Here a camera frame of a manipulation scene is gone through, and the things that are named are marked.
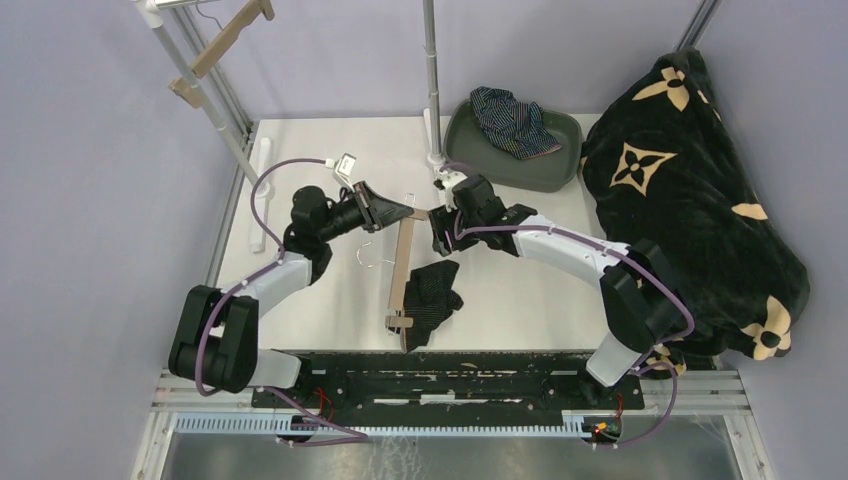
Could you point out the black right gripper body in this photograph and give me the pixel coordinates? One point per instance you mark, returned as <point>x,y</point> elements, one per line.
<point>467,228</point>

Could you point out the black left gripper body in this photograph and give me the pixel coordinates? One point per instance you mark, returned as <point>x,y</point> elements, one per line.
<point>354,212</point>

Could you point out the black striped underwear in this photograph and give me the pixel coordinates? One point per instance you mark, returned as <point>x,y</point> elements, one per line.
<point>429,300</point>

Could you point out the wooden clip hanger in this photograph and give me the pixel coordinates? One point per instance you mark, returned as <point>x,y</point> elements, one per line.
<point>395,319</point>

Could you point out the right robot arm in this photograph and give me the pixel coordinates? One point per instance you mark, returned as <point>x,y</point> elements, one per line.
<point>638,288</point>

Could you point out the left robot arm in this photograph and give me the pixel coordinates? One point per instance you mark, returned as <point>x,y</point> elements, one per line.
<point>216,344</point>

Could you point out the blue striped underwear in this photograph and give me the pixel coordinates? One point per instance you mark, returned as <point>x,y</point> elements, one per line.
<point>510,125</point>

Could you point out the left hanging wooden hanger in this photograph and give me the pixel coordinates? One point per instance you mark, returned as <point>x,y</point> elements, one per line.
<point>218,50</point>

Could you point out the centre rack pole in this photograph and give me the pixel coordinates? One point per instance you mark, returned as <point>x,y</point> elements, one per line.
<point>431,56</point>

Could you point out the rack pole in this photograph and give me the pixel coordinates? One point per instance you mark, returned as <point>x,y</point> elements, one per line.
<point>155,22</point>
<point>431,56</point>

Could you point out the green plastic tray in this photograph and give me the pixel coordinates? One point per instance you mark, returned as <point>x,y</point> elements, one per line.
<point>464,143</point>

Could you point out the black floral blanket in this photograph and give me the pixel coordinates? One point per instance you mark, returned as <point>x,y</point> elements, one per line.
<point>661,166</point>

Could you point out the left rack pole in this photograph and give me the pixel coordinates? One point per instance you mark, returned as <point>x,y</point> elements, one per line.
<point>155,22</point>

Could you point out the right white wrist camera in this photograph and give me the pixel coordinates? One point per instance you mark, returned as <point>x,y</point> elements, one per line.
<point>446,180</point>

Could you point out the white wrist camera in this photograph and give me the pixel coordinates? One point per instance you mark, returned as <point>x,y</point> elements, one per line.
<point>446,180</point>
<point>341,169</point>

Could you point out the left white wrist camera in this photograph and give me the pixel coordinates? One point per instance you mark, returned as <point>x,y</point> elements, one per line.
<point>341,169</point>

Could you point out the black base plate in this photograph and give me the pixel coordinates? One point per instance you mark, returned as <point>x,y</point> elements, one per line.
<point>456,389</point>

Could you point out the white cable duct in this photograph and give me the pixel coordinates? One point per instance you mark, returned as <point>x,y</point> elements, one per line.
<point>284,424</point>

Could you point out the aluminium frame rails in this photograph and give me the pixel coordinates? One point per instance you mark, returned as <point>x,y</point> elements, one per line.
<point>701,427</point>

